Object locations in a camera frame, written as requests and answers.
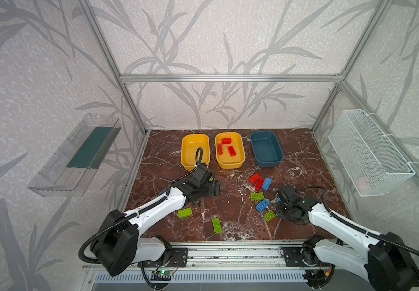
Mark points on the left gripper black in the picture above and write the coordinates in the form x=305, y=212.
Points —
x=211, y=188

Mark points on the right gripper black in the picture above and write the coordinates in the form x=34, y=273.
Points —
x=282, y=210

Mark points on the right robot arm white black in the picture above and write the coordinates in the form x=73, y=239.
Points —
x=383, y=260

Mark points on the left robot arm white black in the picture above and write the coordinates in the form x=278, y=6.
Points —
x=120, y=242

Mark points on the green lego front right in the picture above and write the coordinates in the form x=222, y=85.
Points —
x=269, y=216

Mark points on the middle yellow plastic bin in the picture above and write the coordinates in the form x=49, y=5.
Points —
x=225, y=161

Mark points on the yellow plastic bin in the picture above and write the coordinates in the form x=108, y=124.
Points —
x=225, y=161
x=189, y=146

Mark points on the green lego centre right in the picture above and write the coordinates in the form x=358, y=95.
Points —
x=259, y=196

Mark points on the green lego front left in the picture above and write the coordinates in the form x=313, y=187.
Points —
x=184, y=213

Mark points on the long green lego front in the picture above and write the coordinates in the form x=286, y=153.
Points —
x=217, y=226

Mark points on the left yellow plastic bin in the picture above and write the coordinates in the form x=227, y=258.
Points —
x=189, y=146

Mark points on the dark teal plastic bin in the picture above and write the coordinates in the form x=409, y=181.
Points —
x=266, y=148

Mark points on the right wiring connector bundle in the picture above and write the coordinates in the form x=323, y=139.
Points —
x=319, y=278

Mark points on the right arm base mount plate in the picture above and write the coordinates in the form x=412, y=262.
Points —
x=297, y=256

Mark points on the aluminium front rail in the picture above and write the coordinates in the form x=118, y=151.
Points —
x=249, y=252

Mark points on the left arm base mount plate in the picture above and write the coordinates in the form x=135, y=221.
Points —
x=175, y=258

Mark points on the white wire mesh basket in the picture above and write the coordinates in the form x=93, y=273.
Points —
x=372, y=161

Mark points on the green circuit board with wires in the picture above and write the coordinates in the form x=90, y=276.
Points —
x=162, y=275

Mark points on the clear plastic wall tray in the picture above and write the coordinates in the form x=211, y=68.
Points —
x=74, y=164

